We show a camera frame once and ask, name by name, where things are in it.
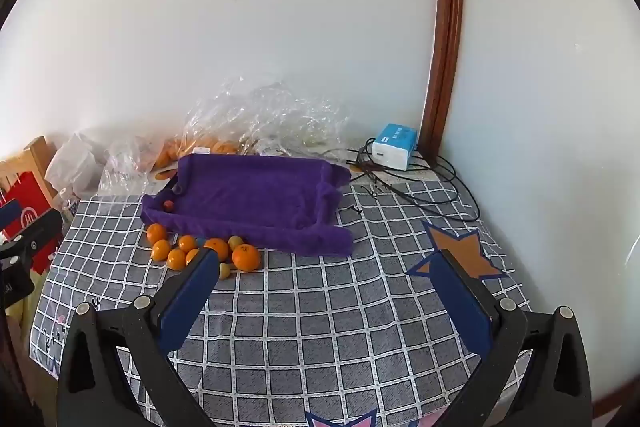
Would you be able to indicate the blue and white tissue packet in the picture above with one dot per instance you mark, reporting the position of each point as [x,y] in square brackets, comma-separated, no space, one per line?
[395,147]

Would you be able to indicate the brown wooden door frame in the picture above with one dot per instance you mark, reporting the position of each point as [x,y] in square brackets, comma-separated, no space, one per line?
[447,32]

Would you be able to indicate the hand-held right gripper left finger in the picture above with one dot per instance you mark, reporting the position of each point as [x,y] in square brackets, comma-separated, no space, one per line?
[190,297]

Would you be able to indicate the purple towel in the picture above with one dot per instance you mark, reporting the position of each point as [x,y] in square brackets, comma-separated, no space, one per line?
[250,197]

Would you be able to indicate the small yellow round fruit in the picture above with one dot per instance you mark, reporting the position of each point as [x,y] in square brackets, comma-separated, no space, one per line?
[224,270]
[235,242]

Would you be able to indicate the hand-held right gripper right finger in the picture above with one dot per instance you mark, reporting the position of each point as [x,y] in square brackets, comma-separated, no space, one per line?
[465,307]

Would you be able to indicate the cluster of loose mandarins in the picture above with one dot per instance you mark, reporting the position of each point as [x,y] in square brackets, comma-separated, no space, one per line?
[176,259]

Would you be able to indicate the bagged oranges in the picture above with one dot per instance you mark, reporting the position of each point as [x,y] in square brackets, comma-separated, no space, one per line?
[200,147]

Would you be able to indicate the wooden chair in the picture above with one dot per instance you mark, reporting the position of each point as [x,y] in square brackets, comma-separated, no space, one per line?
[35,157]

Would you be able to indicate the large orange with stem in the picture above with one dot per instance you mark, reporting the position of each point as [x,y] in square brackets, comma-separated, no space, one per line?
[246,257]

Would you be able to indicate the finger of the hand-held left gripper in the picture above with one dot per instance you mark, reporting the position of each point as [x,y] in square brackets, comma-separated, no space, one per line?
[9,216]
[40,232]

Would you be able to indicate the large clear plastic bag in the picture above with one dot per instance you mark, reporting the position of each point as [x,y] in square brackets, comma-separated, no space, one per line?
[280,117]

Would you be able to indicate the grey checked tablecloth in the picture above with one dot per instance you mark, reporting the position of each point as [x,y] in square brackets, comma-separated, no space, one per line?
[300,307]

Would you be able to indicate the white plastic bag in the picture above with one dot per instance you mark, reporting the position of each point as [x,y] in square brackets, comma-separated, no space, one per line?
[75,162]

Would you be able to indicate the red paper bag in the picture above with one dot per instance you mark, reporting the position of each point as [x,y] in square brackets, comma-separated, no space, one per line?
[27,197]

